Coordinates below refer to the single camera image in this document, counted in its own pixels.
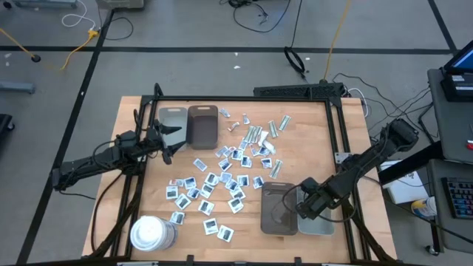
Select grey floor foot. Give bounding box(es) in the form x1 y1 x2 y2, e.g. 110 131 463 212
0 81 37 95

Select open laptop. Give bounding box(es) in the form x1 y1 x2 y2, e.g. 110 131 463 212
442 39 473 75

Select metal bracket plate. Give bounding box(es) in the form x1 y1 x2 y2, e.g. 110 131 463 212
334 151 351 166

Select black vented control box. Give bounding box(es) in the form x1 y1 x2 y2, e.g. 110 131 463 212
253 82 345 100

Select light grey plastic bin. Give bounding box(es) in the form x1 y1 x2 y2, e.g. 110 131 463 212
157 106 188 151
295 183 336 236

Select pile of silver screws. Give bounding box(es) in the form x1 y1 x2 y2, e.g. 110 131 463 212
278 115 293 132

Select black slanted beam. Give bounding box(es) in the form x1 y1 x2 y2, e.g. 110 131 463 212
376 140 446 187

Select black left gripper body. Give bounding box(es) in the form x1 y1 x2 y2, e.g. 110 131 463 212
146 127 174 166

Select wipes canister with white lid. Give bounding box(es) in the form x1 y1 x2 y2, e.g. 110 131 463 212
129 215 179 253

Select black keyboard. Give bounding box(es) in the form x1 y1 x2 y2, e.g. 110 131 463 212
441 176 473 220

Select grey floor bar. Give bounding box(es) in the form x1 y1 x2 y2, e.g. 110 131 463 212
10 0 78 9

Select black cables beside cart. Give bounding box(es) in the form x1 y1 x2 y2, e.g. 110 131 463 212
332 72 435 143

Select black wheeled object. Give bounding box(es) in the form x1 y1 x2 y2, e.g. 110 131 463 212
0 113 16 156

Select grey computer dolly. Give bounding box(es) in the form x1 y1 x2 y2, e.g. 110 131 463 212
95 0 145 10

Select black floor cable bundle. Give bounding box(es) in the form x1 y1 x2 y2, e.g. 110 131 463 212
220 0 304 49

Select coiled black cable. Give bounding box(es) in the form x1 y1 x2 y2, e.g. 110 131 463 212
283 46 308 81

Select white floor cable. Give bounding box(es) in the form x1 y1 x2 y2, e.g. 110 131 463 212
61 0 98 33

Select black desktop device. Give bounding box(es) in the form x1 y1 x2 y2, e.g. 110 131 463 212
440 72 473 103

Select grey desk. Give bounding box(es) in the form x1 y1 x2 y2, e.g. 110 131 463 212
426 158 473 256

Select yellow extension cable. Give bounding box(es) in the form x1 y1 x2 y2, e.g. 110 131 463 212
0 27 100 72

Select grey cart top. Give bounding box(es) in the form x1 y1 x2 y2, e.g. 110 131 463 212
427 68 473 166

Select smoked translucent plastic bin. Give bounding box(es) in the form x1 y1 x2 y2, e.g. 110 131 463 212
260 181 299 236
186 105 220 151

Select white cardboard box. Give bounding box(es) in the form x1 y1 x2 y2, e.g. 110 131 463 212
378 159 429 205

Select white cable by frame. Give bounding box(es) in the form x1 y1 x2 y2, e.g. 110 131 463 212
347 87 370 118

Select orange hanging cable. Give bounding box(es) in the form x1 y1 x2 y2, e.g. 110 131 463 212
323 0 352 83

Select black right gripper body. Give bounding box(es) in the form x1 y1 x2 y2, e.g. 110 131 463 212
295 177 333 219

